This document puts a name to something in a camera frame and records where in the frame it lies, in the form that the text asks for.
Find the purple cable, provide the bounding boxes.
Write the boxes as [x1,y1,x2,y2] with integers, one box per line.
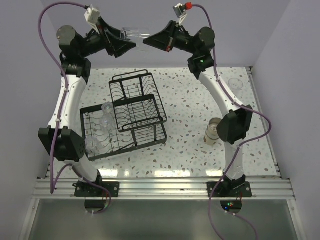
[38,1,112,208]
[192,3,273,240]

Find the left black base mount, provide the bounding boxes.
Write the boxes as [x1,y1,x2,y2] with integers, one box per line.
[72,181,120,198]

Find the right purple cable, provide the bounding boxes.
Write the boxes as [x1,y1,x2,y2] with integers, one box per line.
[192,3,273,240]

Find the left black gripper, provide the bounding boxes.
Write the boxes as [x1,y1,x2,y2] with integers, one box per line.
[79,17,137,58]

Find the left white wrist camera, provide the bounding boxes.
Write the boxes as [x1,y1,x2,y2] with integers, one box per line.
[84,4,100,32]

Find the black wire dish rack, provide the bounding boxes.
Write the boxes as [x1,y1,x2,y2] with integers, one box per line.
[80,69,167,161]

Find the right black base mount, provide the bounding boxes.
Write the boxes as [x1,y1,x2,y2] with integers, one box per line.
[206,174,253,198]

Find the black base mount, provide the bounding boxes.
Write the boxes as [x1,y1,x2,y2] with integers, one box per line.
[72,181,120,198]
[206,174,253,198]

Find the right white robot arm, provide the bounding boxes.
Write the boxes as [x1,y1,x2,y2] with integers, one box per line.
[143,20,253,197]

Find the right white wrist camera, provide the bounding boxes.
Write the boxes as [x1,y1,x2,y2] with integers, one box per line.
[173,2,193,25]

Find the beige cup rack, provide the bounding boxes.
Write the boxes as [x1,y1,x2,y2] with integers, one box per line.
[206,117,222,140]
[203,129,220,146]

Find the clear glass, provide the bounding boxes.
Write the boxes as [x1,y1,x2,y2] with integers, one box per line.
[85,136,104,155]
[121,27,151,52]
[99,115,116,136]
[227,78,244,97]
[101,102,116,125]

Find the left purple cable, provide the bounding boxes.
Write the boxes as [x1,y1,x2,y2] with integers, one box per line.
[38,1,112,208]

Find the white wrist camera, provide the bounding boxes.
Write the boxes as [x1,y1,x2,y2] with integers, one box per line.
[84,4,100,32]
[173,2,193,25]

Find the aluminium front rail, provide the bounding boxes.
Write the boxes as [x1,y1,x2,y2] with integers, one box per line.
[32,177,295,200]

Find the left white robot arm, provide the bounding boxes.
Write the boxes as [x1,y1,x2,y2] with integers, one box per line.
[38,17,136,197]

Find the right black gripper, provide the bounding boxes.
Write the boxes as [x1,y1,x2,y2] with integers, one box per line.
[142,21,198,56]

